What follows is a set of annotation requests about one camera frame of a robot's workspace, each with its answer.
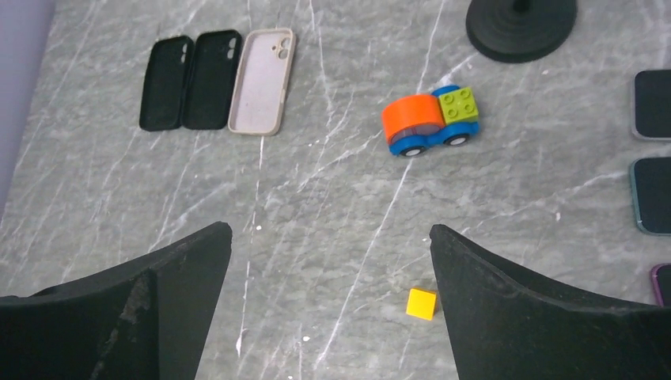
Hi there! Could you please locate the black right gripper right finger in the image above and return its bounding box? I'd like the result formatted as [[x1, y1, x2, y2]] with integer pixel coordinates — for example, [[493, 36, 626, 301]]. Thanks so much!
[[430, 225, 670, 379]]

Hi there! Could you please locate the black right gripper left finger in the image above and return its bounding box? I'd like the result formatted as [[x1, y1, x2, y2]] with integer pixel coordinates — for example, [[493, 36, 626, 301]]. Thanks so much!
[[1, 222, 232, 379]]

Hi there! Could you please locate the black phone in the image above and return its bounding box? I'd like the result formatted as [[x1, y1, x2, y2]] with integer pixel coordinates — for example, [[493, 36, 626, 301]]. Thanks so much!
[[650, 263, 671, 306], [629, 157, 670, 236]]

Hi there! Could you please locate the beige phone case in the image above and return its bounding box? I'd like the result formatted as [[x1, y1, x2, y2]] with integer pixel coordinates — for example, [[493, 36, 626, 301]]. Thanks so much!
[[227, 28, 296, 136]]

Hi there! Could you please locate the black smartphone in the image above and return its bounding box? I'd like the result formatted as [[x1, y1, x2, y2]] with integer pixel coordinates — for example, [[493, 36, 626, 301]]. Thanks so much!
[[631, 69, 670, 141]]

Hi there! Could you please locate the yellow cube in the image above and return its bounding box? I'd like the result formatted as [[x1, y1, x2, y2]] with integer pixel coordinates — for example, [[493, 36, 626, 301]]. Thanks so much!
[[406, 287, 438, 321]]

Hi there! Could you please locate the orange blue toy car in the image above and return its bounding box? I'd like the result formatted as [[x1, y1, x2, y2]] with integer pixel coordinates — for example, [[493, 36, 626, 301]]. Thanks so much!
[[381, 85, 480, 158]]

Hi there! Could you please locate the black microphone stand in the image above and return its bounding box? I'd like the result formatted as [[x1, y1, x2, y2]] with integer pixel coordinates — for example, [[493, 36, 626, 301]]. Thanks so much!
[[465, 0, 578, 63]]

